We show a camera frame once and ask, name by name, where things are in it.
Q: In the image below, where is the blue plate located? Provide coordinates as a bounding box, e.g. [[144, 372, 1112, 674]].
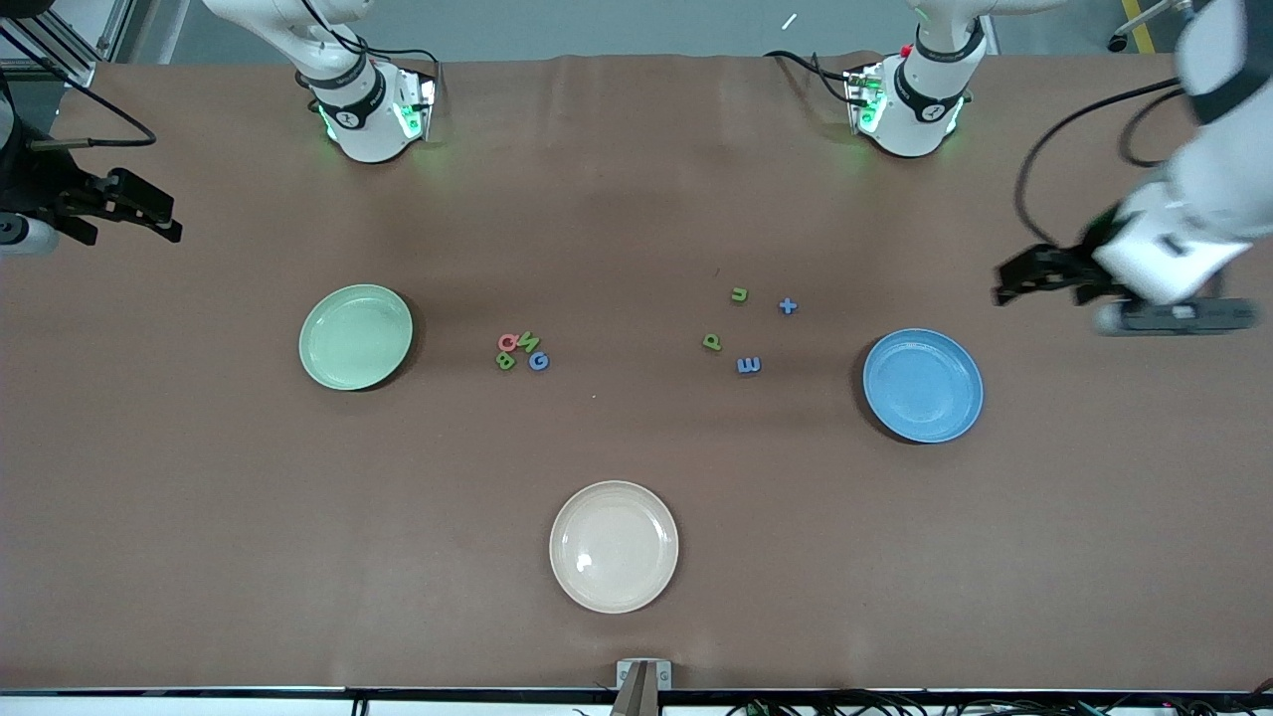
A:
[[862, 328, 985, 445]]

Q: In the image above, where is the grey metal camera bracket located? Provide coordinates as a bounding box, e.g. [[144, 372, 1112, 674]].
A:
[[612, 658, 673, 716]]

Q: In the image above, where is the brown table mat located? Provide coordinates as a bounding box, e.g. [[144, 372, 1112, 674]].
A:
[[0, 52, 1273, 692]]

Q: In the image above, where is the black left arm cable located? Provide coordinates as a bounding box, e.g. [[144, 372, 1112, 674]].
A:
[[1014, 80, 1209, 250]]

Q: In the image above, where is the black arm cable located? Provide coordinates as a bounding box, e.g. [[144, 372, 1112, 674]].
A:
[[1014, 80, 1209, 250], [0, 20, 158, 150]]

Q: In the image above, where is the black base cable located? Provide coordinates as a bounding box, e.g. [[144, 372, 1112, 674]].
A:
[[343, 40, 444, 100], [764, 50, 858, 105]]

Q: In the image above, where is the aluminium frame profile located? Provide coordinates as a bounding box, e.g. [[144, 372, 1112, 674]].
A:
[[0, 0, 135, 89]]

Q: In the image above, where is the metal stand leg with caster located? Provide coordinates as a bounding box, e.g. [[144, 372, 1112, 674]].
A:
[[1109, 0, 1194, 53]]

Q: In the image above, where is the beige plate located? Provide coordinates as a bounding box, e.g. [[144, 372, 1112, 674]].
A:
[[549, 480, 680, 615]]

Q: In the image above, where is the green plate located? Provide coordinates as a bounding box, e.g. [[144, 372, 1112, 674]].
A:
[[298, 283, 414, 392]]

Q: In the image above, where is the black right base cable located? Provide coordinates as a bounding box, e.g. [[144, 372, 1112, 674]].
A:
[[343, 40, 444, 100]]

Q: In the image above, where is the black left base cable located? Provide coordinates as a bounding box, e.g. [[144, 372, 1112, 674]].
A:
[[764, 50, 858, 105]]

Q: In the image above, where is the table edge rail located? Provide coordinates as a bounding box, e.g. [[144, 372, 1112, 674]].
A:
[[0, 684, 1273, 716]]

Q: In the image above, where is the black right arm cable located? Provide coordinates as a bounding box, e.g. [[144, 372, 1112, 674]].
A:
[[0, 20, 158, 150]]

